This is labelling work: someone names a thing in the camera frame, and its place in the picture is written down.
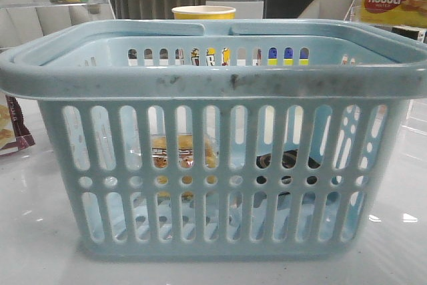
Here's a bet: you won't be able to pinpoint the light blue plastic basket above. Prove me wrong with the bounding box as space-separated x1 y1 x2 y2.
1 19 426 260

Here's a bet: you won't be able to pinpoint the yellow popcorn paper cup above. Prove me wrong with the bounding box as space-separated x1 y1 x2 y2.
171 5 236 19

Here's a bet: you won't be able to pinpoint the white chair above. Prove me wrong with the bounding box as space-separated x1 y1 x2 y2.
298 0 355 21

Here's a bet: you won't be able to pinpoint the packaged bread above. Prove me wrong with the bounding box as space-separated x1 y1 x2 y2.
129 133 221 201

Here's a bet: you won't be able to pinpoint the maroon snack bag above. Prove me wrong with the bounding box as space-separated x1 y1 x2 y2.
0 92 35 156

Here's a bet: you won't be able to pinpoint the clear acrylic display stand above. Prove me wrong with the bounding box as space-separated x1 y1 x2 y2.
1 0 115 51

